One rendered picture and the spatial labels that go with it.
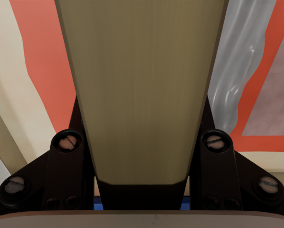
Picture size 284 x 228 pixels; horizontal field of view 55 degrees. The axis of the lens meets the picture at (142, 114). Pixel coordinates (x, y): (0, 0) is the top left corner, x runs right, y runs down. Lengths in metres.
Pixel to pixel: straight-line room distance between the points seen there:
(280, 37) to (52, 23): 0.19
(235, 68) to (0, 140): 0.25
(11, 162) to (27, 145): 0.03
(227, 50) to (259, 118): 0.11
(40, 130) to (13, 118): 0.03
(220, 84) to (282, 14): 0.07
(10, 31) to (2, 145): 0.14
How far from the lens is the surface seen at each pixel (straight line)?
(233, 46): 0.25
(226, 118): 0.31
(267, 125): 0.34
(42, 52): 0.26
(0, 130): 0.33
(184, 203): 0.38
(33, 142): 0.36
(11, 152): 0.36
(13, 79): 0.29
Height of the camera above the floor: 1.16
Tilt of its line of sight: 43 degrees down
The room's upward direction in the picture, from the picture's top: 179 degrees clockwise
